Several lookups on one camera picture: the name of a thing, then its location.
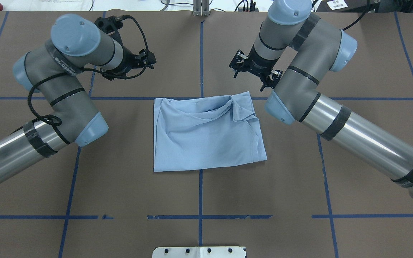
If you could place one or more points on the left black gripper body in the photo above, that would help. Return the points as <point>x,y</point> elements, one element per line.
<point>129,60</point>

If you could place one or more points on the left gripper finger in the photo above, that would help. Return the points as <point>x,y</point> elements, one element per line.
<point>147,59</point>

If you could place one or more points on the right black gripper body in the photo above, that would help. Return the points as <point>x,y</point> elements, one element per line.
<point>257,64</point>

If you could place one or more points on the light blue t-shirt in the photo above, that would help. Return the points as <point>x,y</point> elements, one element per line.
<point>211,132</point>

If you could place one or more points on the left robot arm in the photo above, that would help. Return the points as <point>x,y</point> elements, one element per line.
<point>64,113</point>

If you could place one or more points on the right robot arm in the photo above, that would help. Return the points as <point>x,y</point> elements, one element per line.
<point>352,85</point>

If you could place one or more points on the white side table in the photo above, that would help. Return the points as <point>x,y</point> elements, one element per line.
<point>133,5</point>

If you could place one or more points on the black box white label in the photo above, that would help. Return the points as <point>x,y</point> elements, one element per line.
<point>346,6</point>

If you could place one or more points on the blue tape grid lines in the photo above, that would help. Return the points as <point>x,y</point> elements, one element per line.
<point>310,198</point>

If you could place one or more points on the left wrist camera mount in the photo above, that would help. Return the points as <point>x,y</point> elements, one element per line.
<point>110,26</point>

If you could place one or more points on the aluminium frame post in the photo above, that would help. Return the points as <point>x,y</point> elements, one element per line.
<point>201,7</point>

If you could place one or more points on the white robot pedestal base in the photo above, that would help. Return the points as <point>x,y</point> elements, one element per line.
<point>200,252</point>

